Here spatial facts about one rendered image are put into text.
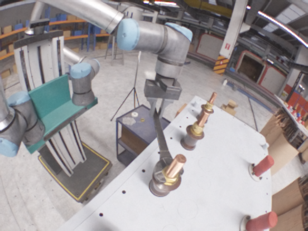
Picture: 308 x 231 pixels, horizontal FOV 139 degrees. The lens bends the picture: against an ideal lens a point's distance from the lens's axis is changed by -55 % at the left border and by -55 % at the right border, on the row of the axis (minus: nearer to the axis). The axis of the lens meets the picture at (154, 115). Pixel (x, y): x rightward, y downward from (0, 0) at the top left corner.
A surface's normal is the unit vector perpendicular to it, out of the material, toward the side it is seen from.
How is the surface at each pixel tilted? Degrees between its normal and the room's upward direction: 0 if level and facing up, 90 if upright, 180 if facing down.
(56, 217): 0
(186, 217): 0
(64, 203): 0
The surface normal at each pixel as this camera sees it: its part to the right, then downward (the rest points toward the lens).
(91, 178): 0.21, -0.76
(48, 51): 0.89, 0.40
